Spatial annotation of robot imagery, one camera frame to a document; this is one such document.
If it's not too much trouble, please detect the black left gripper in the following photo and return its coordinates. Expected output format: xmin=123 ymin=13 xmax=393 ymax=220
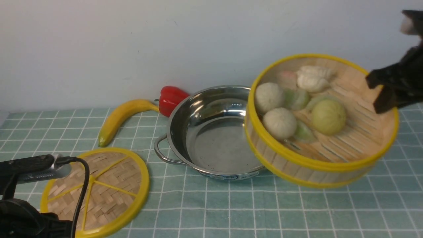
xmin=0 ymin=175 xmax=72 ymax=238

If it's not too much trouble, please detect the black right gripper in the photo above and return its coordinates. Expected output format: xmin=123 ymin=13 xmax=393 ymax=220
xmin=365 ymin=10 xmax=423 ymax=114

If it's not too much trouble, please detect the bamboo steamer basket yellow rim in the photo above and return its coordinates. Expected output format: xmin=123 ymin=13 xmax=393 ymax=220
xmin=245 ymin=53 xmax=399 ymax=188

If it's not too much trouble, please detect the woven bamboo steamer lid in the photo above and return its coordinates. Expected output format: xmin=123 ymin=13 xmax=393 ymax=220
xmin=40 ymin=148 xmax=150 ymax=238

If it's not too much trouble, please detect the stainless steel pot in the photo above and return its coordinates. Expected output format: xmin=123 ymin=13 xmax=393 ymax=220
xmin=154 ymin=85 xmax=265 ymax=181

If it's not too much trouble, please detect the green round bun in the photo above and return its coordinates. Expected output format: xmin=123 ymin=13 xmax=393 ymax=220
xmin=311 ymin=99 xmax=347 ymax=136

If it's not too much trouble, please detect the white dumpling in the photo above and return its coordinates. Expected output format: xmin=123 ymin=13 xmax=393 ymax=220
xmin=297 ymin=73 xmax=330 ymax=93
xmin=299 ymin=65 xmax=335 ymax=80

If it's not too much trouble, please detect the green dumpling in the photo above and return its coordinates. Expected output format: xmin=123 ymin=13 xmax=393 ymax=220
xmin=284 ymin=88 xmax=311 ymax=110
xmin=293 ymin=119 xmax=317 ymax=144

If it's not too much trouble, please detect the pink shrimp dumpling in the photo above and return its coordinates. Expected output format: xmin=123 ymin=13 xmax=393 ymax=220
xmin=278 ymin=70 xmax=297 ymax=82

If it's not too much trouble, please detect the white round bun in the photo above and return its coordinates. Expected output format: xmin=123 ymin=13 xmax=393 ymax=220
xmin=255 ymin=82 xmax=285 ymax=114
xmin=262 ymin=107 xmax=297 ymax=140

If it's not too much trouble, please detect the yellow banana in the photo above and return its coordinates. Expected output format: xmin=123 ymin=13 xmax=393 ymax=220
xmin=98 ymin=99 xmax=159 ymax=147

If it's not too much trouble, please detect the red bell pepper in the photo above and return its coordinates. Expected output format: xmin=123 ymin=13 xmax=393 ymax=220
xmin=155 ymin=86 xmax=189 ymax=117

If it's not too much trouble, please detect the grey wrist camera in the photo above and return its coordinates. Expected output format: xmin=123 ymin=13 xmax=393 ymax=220
xmin=0 ymin=154 xmax=74 ymax=186

